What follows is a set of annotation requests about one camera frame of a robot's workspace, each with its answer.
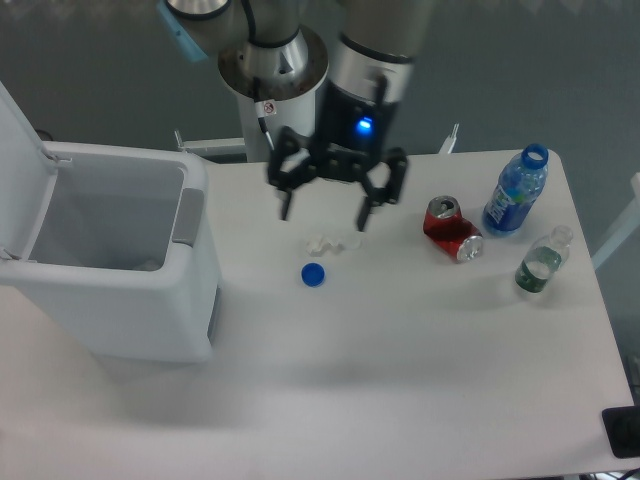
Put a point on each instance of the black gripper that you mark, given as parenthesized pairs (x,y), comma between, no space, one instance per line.
(352,135)

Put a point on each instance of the white push-top trash can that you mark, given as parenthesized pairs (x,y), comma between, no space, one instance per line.
(113,243)

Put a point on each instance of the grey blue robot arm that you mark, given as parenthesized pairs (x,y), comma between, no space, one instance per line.
(264,51)

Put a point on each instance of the crushed red soda can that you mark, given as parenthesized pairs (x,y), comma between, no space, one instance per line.
(450,231)

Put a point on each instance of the translucent white bottle cap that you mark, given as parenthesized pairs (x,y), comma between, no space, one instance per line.
(351,241)

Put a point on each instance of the crumpled white paper scrap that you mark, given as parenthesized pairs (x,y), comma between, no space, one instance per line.
(318,245)

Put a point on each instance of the blue bottle cap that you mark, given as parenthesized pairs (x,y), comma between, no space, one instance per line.
(313,274)

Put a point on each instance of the blue label plastic bottle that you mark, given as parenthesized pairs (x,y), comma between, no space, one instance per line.
(519,185)

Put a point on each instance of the clear green label bottle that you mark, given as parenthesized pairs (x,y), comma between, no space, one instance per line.
(544,259)

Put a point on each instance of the black device at table corner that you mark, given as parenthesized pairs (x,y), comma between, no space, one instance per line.
(622,429)

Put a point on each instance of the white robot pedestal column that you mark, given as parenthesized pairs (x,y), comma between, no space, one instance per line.
(298,113)

